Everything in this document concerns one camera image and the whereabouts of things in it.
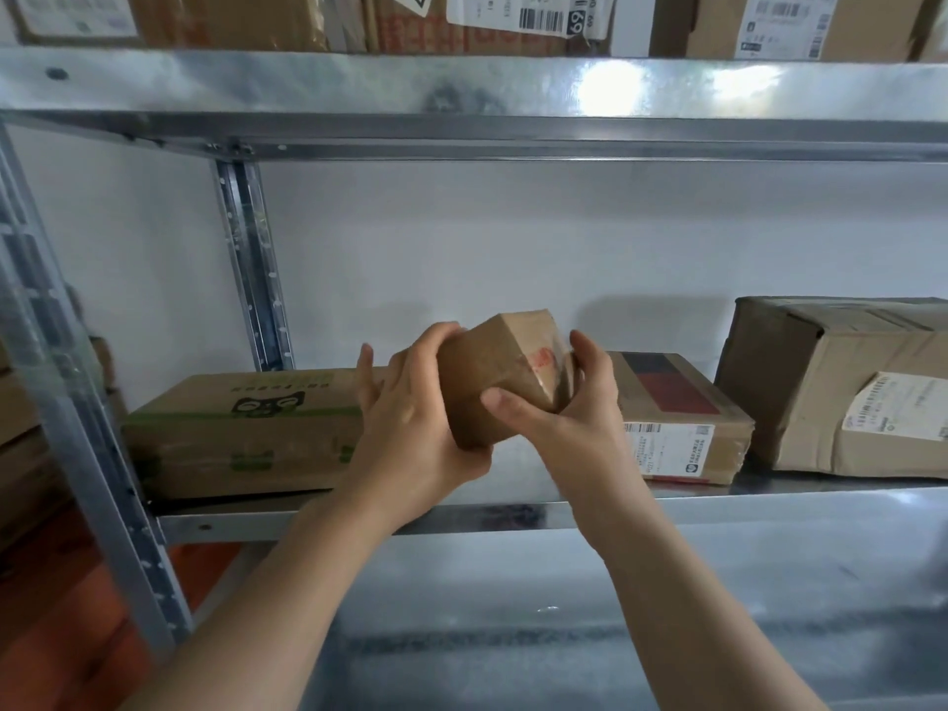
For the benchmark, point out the person's left hand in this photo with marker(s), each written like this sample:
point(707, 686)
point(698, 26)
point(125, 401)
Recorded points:
point(407, 451)

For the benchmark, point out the person's right hand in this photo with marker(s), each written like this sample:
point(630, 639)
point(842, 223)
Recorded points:
point(592, 466)

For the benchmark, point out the Royalstar red-black box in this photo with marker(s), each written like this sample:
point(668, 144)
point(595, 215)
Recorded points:
point(666, 385)

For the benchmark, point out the small box with white label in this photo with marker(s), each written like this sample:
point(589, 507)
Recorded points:
point(489, 355)

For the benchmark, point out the green cat logo box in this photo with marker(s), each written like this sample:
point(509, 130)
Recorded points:
point(222, 451)

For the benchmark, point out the large cardboard box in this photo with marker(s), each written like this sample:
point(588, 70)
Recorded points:
point(778, 377)

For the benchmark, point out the metal shelving rack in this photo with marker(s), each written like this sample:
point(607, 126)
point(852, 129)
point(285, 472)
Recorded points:
point(370, 88)

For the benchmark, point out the stack of cartons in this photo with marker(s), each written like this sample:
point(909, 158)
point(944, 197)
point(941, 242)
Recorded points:
point(30, 466)

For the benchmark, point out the red printed box 8077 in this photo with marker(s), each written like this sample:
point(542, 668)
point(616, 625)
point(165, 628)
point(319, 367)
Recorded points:
point(400, 29)

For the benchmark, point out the slim box with yellow-striped label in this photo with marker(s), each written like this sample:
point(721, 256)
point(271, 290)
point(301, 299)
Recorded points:
point(703, 29)

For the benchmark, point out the box labelled 5288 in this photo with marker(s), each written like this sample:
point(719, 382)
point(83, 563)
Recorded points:
point(222, 22)

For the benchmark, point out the person's right forearm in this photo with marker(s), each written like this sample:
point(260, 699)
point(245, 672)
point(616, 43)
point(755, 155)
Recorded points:
point(703, 629)

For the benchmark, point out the person's left forearm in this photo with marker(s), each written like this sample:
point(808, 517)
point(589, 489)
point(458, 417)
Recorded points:
point(259, 622)

